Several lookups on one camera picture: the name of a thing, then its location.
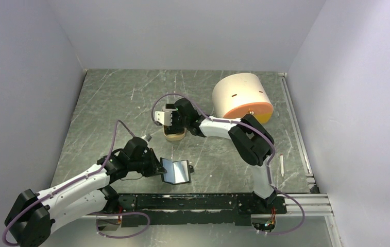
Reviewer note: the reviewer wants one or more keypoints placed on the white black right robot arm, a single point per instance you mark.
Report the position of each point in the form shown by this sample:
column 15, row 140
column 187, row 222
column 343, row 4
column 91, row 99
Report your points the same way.
column 251, row 140

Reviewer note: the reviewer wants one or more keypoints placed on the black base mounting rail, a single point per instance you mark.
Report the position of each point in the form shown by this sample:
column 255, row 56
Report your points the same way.
column 192, row 208

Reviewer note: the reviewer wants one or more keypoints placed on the cream cylindrical drawer box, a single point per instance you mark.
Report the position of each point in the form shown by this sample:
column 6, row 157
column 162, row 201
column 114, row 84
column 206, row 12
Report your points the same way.
column 240, row 94

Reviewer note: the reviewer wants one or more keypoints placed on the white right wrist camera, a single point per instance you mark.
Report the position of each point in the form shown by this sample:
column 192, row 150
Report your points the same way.
column 163, row 118

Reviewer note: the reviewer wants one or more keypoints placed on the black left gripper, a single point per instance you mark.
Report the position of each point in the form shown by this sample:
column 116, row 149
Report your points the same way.
column 155, row 167

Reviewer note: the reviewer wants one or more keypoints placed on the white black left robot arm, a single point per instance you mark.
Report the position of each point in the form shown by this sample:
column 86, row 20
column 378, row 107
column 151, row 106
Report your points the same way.
column 36, row 215

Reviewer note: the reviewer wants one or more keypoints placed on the aluminium extrusion rail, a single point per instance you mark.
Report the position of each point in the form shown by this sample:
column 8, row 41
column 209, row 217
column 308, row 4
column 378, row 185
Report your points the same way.
column 309, row 220

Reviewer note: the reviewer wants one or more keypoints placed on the beige oval card tray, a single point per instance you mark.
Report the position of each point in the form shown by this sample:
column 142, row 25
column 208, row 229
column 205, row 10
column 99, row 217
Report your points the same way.
column 173, row 134

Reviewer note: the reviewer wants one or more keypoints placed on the white red-capped marker pen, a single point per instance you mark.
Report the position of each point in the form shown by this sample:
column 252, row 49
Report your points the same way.
column 281, row 160

